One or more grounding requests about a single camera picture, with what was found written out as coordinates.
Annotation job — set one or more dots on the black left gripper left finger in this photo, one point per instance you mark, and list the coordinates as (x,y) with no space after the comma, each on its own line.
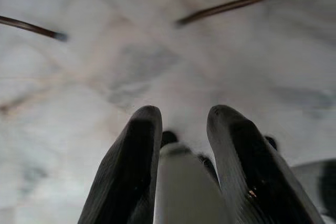
(131,166)

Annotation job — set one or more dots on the grey right robot leg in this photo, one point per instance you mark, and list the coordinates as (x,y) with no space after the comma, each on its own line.
(312,179)

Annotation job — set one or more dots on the grey robot leg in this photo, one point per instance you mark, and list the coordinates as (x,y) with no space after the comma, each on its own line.
(312,179)
(183,182)

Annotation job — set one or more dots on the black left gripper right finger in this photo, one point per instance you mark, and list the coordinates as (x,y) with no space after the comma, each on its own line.
(252,171)

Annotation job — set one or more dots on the black capped table leg frame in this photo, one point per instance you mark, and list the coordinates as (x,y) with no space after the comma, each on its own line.
(34,28)

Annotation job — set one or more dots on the grey left robot leg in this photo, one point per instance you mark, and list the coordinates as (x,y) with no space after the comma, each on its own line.
(183,182)

